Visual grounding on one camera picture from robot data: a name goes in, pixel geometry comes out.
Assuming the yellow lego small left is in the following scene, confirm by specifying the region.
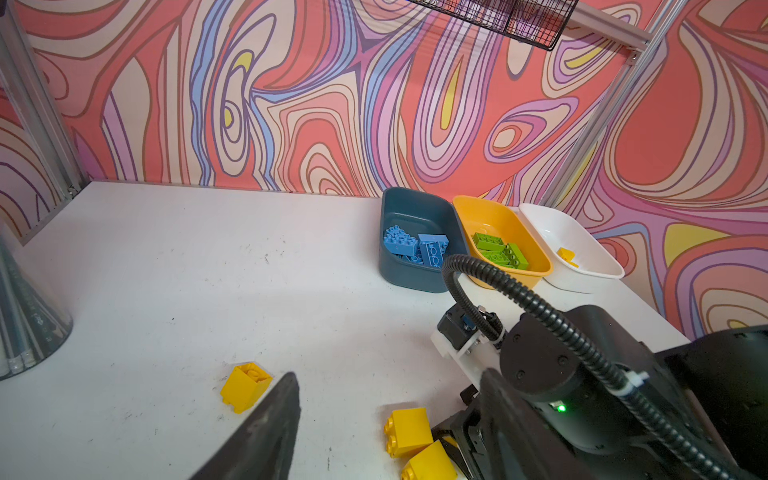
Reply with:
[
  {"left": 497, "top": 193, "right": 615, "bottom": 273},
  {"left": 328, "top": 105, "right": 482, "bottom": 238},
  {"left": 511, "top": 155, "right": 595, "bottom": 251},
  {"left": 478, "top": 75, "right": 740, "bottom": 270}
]
[{"left": 220, "top": 363, "right": 273, "bottom": 414}]

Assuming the orange-yellow lego cluster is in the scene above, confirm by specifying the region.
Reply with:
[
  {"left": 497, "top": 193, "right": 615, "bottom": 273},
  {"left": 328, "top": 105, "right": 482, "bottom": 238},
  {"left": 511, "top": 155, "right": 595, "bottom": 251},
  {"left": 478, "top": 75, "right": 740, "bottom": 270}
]
[{"left": 400, "top": 441, "right": 458, "bottom": 480}]

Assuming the yellow lego long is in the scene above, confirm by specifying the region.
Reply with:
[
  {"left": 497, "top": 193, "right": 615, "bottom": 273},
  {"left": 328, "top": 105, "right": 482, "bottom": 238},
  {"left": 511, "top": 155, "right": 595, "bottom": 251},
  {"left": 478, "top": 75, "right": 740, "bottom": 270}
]
[{"left": 557, "top": 247, "right": 579, "bottom": 268}]

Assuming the yellow plastic bin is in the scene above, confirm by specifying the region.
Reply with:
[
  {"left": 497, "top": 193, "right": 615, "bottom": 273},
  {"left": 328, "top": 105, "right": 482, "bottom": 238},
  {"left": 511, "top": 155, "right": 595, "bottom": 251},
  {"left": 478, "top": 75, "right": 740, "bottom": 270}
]
[{"left": 452, "top": 196, "right": 553, "bottom": 288}]

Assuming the blue lego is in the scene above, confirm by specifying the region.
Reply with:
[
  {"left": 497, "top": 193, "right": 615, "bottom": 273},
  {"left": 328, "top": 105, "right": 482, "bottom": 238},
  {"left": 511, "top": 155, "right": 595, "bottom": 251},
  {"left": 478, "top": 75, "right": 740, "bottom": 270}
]
[
  {"left": 418, "top": 234, "right": 449, "bottom": 269},
  {"left": 404, "top": 254, "right": 424, "bottom": 265},
  {"left": 383, "top": 225, "right": 418, "bottom": 257}
]

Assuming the green lego pair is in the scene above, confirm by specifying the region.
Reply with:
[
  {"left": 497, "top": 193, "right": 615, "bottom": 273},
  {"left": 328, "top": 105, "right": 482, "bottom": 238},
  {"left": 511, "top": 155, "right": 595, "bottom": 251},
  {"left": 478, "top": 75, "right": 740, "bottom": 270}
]
[
  {"left": 480, "top": 250, "right": 515, "bottom": 268},
  {"left": 503, "top": 243, "right": 530, "bottom": 270}
]

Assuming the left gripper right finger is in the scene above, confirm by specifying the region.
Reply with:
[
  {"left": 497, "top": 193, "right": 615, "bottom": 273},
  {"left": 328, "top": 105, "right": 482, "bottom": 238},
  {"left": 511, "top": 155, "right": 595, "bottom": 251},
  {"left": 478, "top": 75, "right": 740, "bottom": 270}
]
[{"left": 480, "top": 369, "right": 593, "bottom": 479}]

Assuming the white plastic bin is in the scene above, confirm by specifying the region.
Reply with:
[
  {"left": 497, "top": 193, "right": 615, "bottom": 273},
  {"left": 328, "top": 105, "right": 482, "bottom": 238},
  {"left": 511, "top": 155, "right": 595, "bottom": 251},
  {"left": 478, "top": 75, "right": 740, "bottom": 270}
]
[{"left": 519, "top": 203, "right": 625, "bottom": 294}]

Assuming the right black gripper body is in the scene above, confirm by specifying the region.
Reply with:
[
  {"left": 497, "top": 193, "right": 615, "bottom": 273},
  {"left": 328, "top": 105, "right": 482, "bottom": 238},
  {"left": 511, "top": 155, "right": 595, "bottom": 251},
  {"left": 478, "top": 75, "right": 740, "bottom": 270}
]
[{"left": 432, "top": 305, "right": 696, "bottom": 479}]

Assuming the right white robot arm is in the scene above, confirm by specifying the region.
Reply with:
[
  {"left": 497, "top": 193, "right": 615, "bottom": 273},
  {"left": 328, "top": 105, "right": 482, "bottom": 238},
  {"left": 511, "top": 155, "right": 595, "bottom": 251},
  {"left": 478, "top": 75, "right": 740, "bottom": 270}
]
[{"left": 432, "top": 255, "right": 767, "bottom": 479}]

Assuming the yellow lego top cluster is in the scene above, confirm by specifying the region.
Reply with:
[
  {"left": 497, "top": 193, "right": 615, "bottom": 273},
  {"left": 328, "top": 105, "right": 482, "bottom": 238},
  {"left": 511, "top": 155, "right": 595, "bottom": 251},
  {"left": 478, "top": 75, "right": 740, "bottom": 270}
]
[{"left": 384, "top": 408, "right": 434, "bottom": 458}]

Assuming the black wire basket back wall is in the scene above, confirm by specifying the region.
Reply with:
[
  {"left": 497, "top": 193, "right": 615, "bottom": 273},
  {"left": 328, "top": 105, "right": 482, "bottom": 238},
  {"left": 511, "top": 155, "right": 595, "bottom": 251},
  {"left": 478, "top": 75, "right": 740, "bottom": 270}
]
[{"left": 415, "top": 0, "right": 579, "bottom": 51}]

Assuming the dark teal plastic bin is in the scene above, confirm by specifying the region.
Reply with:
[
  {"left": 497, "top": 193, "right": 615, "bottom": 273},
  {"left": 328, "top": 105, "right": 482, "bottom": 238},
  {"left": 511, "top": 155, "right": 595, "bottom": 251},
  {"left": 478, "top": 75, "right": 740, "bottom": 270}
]
[{"left": 379, "top": 187, "right": 469, "bottom": 293}]

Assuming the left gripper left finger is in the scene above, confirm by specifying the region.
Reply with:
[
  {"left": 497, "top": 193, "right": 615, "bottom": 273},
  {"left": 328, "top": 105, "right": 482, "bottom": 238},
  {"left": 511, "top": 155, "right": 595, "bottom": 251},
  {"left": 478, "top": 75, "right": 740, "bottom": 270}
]
[{"left": 191, "top": 372, "right": 301, "bottom": 480}]

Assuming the blue lego bottom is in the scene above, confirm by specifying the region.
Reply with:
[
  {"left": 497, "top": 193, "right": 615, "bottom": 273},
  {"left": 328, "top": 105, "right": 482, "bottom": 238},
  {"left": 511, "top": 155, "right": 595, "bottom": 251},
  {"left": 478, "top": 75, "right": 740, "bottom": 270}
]
[{"left": 404, "top": 254, "right": 424, "bottom": 265}]

